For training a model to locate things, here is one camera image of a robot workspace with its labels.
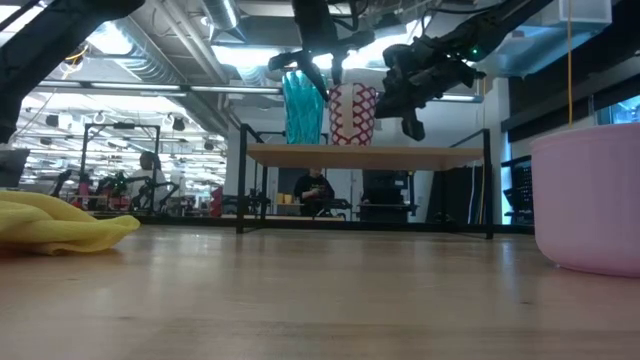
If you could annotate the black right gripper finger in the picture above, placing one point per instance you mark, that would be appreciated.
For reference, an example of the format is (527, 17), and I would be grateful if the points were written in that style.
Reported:
(392, 102)
(415, 126)

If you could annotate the red white patterned cup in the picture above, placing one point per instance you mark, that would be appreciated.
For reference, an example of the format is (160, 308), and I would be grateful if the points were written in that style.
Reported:
(352, 120)

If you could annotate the blue transparent tumbler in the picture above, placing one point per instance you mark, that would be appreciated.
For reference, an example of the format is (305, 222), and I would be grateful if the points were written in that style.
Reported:
(302, 120)

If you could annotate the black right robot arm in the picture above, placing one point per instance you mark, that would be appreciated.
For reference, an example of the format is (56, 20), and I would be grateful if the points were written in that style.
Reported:
(505, 22)

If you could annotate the black background robot arm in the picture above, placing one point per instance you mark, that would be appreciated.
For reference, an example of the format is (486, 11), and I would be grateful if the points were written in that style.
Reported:
(112, 190)

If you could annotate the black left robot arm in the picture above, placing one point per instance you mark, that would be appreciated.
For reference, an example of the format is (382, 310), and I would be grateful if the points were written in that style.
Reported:
(45, 45)

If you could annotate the black background desk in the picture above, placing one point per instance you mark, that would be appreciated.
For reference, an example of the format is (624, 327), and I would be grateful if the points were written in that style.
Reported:
(385, 192)

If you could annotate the person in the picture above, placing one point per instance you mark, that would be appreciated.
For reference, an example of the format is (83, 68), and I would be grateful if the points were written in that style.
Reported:
(150, 175)
(314, 190)

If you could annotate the black equipment rack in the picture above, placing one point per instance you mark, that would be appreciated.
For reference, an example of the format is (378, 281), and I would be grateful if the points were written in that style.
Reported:
(520, 190)

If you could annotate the pink plastic bin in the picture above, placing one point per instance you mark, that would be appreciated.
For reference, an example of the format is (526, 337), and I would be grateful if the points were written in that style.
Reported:
(590, 200)

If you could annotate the yellow cloth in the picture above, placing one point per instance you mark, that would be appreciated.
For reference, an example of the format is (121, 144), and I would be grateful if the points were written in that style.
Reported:
(60, 230)

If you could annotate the wooden table with black frame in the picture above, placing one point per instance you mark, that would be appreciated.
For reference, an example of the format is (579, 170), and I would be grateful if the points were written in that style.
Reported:
(360, 157)

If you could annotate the silver ventilation duct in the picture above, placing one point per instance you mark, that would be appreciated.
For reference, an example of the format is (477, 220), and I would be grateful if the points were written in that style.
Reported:
(220, 12)

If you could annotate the black aluminium table frame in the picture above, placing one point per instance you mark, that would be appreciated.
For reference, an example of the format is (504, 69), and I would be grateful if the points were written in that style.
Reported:
(200, 219)

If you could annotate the black metal stand frame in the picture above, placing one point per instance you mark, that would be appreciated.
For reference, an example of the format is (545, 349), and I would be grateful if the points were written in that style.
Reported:
(120, 126)

